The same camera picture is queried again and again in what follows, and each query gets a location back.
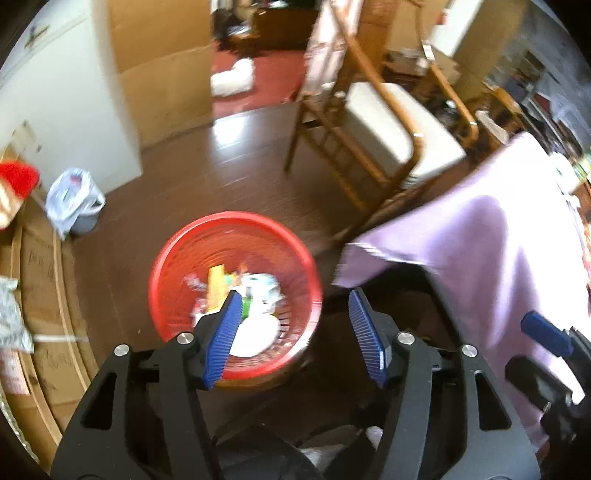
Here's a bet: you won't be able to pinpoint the white plastic bag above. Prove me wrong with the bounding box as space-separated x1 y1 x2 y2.
240 272 283 310

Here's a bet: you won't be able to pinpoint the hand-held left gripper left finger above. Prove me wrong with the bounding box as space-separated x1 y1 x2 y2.
50 290 245 480

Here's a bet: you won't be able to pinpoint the grey waste bin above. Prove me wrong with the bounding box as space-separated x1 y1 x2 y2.
69 203 105 236

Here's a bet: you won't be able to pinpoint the wooden chair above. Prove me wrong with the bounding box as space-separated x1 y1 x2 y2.
480 85 527 139

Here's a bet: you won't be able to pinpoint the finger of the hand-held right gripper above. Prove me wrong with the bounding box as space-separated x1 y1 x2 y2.
521 310 591 365

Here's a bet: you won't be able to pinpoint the flat cardboard boxes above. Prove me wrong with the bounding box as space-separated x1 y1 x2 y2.
0 198 109 462

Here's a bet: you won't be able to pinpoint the purple printed tablecloth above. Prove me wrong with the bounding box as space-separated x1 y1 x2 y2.
332 131 591 448

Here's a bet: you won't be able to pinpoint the wooden armchair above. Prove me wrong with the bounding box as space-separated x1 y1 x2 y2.
284 0 481 232

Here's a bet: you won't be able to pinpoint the red mesh wastebasket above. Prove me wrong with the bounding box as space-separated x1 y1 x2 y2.
148 211 324 381

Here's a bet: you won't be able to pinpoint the red cloth item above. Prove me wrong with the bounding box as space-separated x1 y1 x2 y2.
0 161 41 229

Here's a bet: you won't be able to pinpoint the crushed white paper cup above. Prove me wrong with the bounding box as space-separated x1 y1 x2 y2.
226 314 282 358

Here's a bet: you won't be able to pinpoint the dark cloth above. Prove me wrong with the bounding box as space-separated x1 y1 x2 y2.
210 415 384 480

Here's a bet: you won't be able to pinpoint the small bin, white plastic bag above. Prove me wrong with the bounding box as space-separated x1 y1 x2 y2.
45 168 107 241

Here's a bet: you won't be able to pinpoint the patterned grey cloth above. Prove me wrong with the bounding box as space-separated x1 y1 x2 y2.
0 277 35 354

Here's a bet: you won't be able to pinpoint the orange medicine box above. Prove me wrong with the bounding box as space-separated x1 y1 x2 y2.
207 264 232 315

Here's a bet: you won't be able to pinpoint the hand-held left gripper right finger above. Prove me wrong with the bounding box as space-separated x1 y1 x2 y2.
348 288 541 480

